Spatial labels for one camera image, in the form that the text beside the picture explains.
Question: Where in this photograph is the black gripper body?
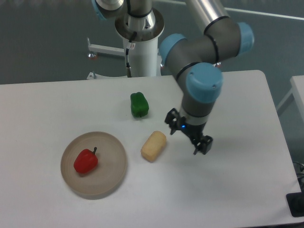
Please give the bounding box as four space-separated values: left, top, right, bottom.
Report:
178 116 207 144

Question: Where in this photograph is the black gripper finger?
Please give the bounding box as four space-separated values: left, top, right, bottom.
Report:
192 135 213 155
165 108 181 135

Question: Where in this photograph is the red bell pepper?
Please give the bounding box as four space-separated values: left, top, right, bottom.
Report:
74 147 98 174

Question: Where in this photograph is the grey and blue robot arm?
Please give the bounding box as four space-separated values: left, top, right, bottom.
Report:
92 0 254 154

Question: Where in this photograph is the green bell pepper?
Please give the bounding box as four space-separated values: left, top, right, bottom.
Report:
130 92 149 118

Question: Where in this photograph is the round beige plate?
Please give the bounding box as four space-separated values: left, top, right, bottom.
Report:
60 132 128 200

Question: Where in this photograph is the beige bread loaf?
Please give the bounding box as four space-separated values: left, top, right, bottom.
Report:
141 131 167 162

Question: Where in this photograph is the black box at table edge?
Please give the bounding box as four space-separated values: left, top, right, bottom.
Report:
286 192 304 218

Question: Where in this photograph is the white side table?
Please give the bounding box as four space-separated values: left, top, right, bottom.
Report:
276 76 304 119

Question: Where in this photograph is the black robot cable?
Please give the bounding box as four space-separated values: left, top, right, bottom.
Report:
124 30 138 78

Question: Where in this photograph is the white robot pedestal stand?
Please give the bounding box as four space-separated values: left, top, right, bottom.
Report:
85 7 223 80

